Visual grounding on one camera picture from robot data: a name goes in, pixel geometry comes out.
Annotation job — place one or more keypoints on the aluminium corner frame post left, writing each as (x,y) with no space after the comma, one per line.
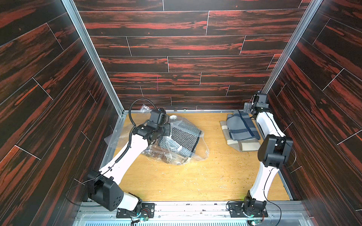
(78,23)

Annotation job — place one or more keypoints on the aluminium corner frame post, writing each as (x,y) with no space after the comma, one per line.
(296,36)
(78,23)

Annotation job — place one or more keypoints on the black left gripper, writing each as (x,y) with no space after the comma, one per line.
(167,133)

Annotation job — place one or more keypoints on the aluminium corner frame post right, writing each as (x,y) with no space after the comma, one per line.
(296,36)

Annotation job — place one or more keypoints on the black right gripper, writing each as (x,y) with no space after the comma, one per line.
(252,107)

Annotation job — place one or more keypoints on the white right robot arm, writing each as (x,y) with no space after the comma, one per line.
(273,154)

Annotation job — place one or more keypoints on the black white herringbone scarf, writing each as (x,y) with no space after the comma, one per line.
(181,141)

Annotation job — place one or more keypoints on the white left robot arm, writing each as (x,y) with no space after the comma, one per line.
(103,185)

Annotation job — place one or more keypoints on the dark blue grey plaid scarf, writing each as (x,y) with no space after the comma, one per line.
(241,126)

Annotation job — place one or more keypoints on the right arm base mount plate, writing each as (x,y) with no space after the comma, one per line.
(239,209)

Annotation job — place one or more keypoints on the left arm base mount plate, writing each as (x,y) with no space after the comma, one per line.
(145,210)

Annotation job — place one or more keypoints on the beige striped scarf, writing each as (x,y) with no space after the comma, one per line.
(241,146)

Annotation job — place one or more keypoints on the clear plastic vacuum bag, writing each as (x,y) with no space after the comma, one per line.
(154,151)

